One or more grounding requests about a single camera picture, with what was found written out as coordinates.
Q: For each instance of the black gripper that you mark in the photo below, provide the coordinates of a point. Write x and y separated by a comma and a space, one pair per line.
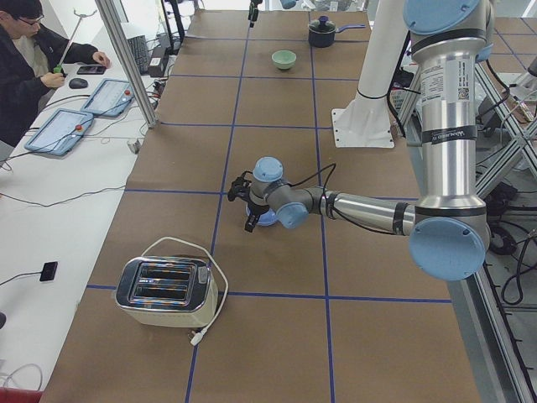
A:
257, 209
252, 12

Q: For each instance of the blue bowl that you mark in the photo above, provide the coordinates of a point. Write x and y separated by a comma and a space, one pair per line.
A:
267, 219

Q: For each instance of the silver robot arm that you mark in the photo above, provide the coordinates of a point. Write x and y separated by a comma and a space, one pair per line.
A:
288, 4
447, 227

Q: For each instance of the green bowl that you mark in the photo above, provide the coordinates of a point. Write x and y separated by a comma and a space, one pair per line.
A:
284, 59

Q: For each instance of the dark blue saucepan with lid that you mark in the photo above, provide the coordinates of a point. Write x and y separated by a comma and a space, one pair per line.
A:
322, 31

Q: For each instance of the cream toaster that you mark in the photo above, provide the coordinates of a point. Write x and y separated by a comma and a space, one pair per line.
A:
174, 291

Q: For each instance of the black keyboard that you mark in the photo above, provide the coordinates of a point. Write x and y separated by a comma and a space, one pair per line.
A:
140, 52

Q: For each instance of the small metal cup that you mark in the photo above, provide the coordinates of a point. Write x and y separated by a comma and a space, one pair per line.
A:
134, 145

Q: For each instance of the far blue teach pendant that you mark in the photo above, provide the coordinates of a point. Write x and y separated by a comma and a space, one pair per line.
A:
110, 98

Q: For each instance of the blue teach pendant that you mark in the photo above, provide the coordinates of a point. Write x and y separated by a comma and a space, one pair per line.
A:
60, 133
110, 98

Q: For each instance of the black smartphone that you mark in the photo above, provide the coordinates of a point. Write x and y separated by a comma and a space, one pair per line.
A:
87, 70

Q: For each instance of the black computer mouse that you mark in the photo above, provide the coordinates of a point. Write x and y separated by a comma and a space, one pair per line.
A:
78, 83

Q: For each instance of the near blue teach pendant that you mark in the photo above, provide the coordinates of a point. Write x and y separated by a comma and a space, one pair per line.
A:
60, 133

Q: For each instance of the seated person in black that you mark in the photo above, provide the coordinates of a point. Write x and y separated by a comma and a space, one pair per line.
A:
29, 53

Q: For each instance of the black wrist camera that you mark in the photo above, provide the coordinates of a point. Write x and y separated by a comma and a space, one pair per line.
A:
240, 188

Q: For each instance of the aluminium frame post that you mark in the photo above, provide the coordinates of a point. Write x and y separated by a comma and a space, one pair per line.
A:
119, 41

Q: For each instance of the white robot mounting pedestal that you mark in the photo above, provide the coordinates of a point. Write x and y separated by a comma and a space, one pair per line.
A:
365, 121

